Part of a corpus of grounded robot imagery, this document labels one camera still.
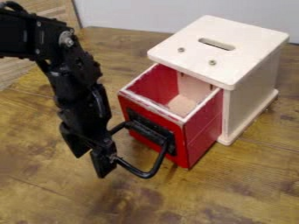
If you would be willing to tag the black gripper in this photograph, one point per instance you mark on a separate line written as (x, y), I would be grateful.
(80, 98)

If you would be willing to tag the white wooden drawer cabinet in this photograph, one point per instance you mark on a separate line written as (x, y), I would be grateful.
(235, 57)

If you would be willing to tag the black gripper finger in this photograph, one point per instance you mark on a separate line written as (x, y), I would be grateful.
(103, 159)

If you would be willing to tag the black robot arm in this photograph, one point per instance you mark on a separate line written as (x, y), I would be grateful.
(47, 42)

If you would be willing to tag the red wooden drawer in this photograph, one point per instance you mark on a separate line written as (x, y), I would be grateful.
(179, 103)

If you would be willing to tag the black metal drawer handle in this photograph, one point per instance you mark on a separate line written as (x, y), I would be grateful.
(153, 135)

